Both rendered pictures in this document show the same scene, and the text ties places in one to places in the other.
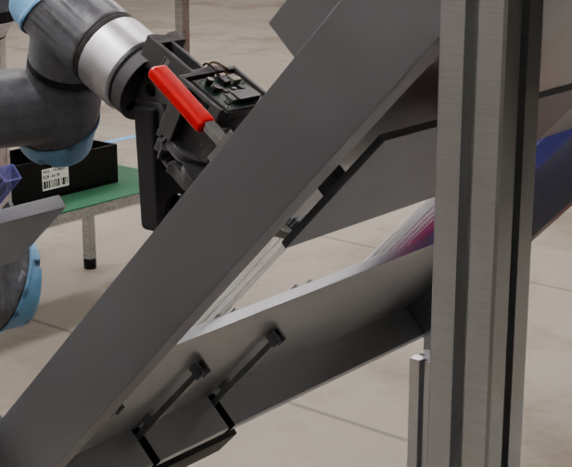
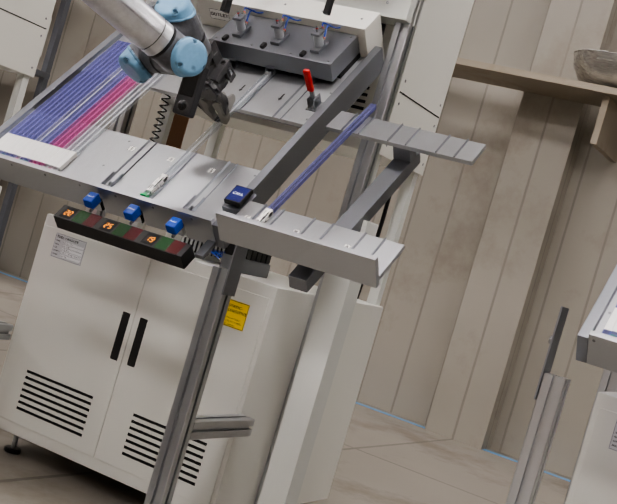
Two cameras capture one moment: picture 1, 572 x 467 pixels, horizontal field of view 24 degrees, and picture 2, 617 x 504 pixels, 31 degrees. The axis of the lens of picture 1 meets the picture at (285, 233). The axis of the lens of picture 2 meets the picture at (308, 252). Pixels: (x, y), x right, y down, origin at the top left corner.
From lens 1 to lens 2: 294 cm
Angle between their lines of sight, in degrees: 102
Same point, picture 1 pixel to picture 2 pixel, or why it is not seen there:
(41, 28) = (193, 25)
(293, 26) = (334, 67)
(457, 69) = (392, 92)
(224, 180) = (332, 109)
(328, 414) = not seen: outside the picture
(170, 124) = (220, 77)
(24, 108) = not seen: hidden behind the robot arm
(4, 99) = not seen: hidden behind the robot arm
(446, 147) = (386, 109)
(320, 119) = (352, 96)
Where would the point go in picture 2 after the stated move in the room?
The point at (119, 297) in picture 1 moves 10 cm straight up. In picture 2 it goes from (300, 143) to (313, 99)
